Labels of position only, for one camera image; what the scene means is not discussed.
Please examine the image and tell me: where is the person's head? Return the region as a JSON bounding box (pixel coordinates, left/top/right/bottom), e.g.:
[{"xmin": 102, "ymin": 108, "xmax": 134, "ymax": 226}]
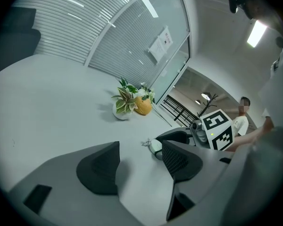
[{"xmin": 240, "ymin": 0, "xmax": 283, "ymax": 32}]

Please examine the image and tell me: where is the small green potted plant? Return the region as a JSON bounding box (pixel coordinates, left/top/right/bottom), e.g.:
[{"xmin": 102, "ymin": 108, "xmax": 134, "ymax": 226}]
[{"xmin": 117, "ymin": 76, "xmax": 139, "ymax": 94}]

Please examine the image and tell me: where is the black metal railing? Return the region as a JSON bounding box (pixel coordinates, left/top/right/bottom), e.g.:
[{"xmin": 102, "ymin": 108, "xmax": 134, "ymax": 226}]
[{"xmin": 160, "ymin": 95, "xmax": 199, "ymax": 128}]

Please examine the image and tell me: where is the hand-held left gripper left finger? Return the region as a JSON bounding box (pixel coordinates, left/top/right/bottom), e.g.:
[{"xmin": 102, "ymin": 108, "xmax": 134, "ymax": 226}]
[{"xmin": 8, "ymin": 141, "xmax": 144, "ymax": 226}]

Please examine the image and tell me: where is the frosted glass door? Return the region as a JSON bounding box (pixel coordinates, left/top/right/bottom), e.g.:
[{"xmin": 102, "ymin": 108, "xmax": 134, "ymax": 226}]
[{"xmin": 153, "ymin": 35, "xmax": 192, "ymax": 105}]

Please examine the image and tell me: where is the orange round pot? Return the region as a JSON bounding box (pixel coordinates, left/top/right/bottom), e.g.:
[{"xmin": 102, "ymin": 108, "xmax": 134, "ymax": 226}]
[{"xmin": 133, "ymin": 96, "xmax": 153, "ymax": 116}]

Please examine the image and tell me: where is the small white object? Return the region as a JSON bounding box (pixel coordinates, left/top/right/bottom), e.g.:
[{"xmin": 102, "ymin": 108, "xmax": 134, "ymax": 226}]
[{"xmin": 141, "ymin": 138, "xmax": 164, "ymax": 161}]

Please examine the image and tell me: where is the black head camera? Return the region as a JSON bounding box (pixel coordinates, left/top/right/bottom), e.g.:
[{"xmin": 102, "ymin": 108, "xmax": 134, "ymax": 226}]
[{"xmin": 227, "ymin": 0, "xmax": 245, "ymax": 14}]

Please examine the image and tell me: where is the black mesh office chair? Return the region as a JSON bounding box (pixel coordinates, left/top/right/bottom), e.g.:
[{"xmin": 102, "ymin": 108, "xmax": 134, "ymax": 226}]
[{"xmin": 0, "ymin": 7, "xmax": 42, "ymax": 79}]

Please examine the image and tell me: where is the small variegated potted plant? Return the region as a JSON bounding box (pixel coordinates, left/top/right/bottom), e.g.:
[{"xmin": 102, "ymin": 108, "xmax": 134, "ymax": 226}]
[{"xmin": 112, "ymin": 86, "xmax": 139, "ymax": 121}]

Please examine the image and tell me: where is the white artificial flower bouquet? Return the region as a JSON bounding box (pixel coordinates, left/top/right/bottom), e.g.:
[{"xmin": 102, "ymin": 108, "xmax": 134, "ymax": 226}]
[{"xmin": 137, "ymin": 81, "xmax": 173, "ymax": 127}]

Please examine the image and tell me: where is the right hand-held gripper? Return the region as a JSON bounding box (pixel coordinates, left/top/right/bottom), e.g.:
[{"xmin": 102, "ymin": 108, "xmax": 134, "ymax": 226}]
[{"xmin": 155, "ymin": 110, "xmax": 234, "ymax": 152}]

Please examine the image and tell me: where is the black coat rack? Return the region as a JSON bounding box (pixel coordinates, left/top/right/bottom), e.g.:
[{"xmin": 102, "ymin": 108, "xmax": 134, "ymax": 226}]
[{"xmin": 197, "ymin": 93, "xmax": 219, "ymax": 117}]

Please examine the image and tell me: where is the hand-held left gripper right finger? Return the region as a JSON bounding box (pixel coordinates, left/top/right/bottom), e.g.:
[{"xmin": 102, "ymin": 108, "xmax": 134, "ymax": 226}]
[{"xmin": 162, "ymin": 140, "xmax": 236, "ymax": 222}]

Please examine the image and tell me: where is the long ceiling light panel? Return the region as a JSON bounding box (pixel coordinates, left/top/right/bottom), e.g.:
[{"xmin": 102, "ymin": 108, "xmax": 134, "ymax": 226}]
[{"xmin": 247, "ymin": 20, "xmax": 267, "ymax": 48}]

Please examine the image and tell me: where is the plain white paper notice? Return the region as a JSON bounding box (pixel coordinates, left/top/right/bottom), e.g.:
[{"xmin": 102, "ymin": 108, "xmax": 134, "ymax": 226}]
[{"xmin": 148, "ymin": 35, "xmax": 167, "ymax": 62}]

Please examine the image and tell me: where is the person's right forearm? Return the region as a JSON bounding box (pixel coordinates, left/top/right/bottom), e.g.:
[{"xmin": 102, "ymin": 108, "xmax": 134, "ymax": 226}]
[{"xmin": 223, "ymin": 115, "xmax": 275, "ymax": 153}]

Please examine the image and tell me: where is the paper notice with red heading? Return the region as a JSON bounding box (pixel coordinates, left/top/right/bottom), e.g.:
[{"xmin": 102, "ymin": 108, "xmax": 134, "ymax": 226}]
[{"xmin": 162, "ymin": 26, "xmax": 174, "ymax": 47}]

